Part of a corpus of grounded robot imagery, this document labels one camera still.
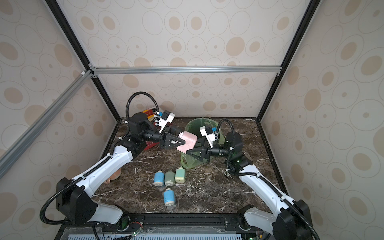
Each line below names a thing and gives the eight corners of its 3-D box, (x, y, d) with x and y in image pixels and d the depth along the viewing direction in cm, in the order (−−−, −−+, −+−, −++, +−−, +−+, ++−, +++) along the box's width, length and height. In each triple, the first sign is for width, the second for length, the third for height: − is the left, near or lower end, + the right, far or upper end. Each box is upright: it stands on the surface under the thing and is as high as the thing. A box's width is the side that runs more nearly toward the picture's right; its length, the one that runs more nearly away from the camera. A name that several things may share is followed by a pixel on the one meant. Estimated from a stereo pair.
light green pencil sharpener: (176, 184, 88) (174, 179, 82) (177, 171, 93) (176, 166, 88) (184, 184, 88) (183, 179, 82) (185, 171, 93) (184, 166, 88)
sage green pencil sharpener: (165, 188, 87) (163, 183, 81) (167, 175, 92) (165, 170, 86) (175, 188, 87) (173, 183, 81) (176, 175, 92) (174, 170, 86)
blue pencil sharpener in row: (155, 188, 87) (152, 183, 81) (157, 176, 92) (155, 170, 85) (164, 188, 87) (162, 183, 81) (166, 176, 92) (164, 170, 85)
